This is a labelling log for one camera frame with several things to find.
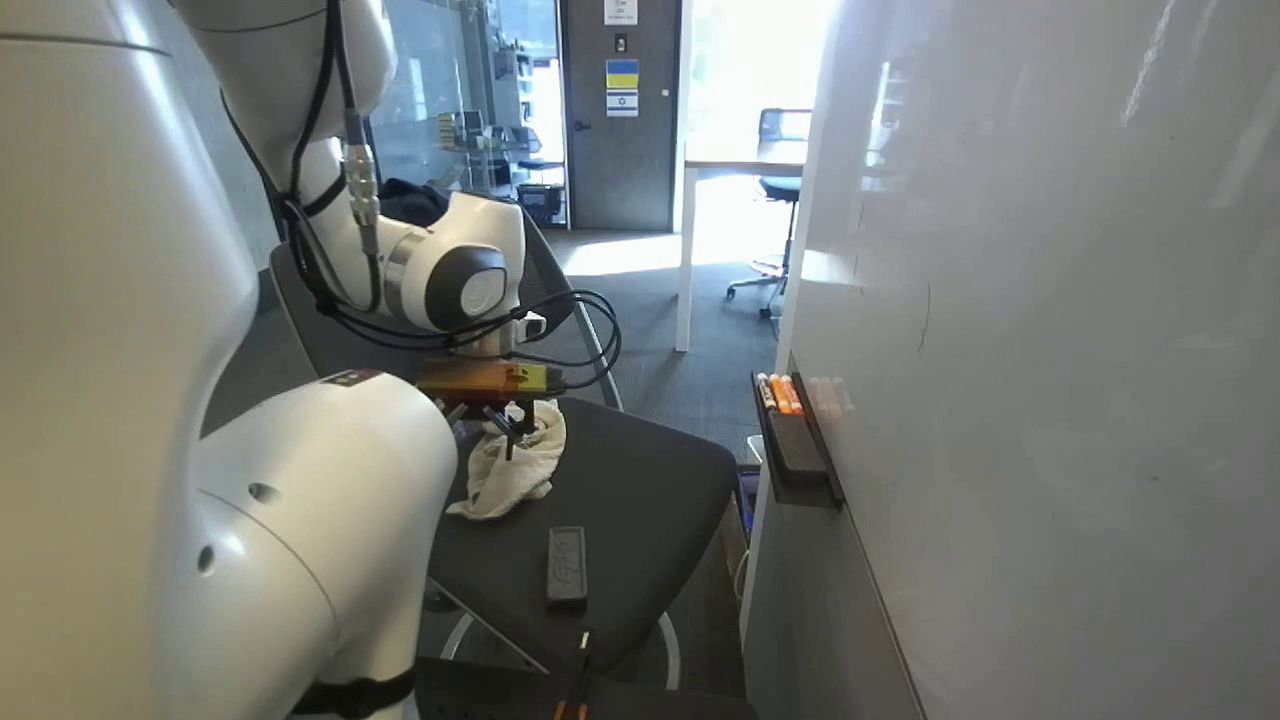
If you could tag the black gripper yellow band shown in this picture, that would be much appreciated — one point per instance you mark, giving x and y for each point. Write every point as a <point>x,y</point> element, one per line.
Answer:
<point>488,385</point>

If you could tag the black mesh chair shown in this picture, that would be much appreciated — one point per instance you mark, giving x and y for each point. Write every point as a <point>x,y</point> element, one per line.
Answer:
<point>644,497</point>

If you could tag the blue office chair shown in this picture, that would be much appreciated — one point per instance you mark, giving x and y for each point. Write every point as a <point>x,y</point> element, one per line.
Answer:
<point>781,141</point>

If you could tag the white whiteboard panel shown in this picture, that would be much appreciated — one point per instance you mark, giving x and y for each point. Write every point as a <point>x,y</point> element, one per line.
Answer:
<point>1038,310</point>

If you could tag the patterned clothing with pink tag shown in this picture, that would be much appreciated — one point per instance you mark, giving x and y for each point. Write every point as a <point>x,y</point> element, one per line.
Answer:
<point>414,203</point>

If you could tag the dark grey door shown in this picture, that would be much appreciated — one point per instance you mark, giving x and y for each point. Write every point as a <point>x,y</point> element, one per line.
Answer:
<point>620,61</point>

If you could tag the orange marker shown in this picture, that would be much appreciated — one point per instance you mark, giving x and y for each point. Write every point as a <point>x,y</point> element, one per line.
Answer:
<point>785,393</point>

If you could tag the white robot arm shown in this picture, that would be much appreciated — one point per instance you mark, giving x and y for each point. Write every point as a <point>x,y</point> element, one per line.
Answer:
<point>160,561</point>

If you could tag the cream knitted cloth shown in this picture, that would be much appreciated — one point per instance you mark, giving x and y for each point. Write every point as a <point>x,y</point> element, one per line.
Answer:
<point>510,469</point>

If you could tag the black remote control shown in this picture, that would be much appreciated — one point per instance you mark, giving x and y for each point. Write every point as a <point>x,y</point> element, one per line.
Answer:
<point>566,577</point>

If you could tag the white table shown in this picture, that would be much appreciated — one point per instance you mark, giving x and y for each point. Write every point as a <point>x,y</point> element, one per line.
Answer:
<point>720,217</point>

